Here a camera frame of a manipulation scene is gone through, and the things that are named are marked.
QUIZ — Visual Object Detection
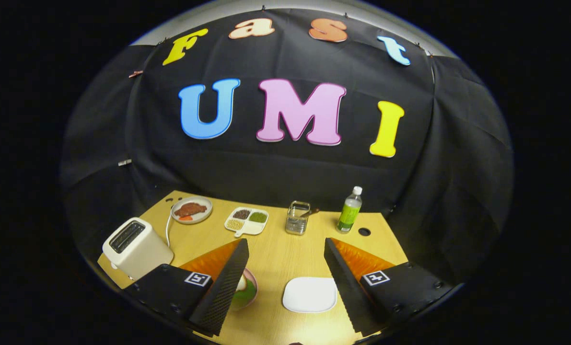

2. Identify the cream toaster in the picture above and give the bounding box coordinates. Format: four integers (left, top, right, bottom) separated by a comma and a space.
102, 217, 175, 281

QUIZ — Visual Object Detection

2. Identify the white divided dish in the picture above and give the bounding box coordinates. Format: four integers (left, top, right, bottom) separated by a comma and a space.
224, 207, 269, 238

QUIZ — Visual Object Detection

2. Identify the black backdrop cloth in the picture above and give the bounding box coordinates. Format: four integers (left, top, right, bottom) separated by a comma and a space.
60, 7, 514, 283

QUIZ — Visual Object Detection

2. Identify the green lettuce leaf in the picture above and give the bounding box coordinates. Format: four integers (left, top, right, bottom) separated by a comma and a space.
232, 280, 256, 308

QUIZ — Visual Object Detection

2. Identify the green label drink bottle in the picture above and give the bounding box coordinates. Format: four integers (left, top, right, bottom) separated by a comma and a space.
337, 186, 363, 234

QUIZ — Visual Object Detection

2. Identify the red-brown meat piece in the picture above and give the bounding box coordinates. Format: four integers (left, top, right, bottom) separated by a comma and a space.
174, 202, 208, 218

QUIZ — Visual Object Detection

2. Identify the pink round plate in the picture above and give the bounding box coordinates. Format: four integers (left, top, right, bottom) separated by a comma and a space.
230, 267, 258, 311

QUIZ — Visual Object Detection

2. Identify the metal wire utensil holder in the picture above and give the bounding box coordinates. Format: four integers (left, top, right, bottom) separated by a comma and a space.
285, 201, 311, 236

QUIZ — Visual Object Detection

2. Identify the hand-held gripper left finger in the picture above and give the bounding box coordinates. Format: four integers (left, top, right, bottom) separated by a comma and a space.
123, 238, 250, 336

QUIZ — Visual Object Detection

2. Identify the white rectangular plate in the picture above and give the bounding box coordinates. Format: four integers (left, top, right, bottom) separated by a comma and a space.
282, 276, 338, 313

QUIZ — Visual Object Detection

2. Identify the round white plate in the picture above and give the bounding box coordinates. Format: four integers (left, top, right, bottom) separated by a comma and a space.
171, 195, 213, 225

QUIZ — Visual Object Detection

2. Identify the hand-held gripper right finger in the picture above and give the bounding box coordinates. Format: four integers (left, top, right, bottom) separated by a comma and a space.
324, 238, 454, 337

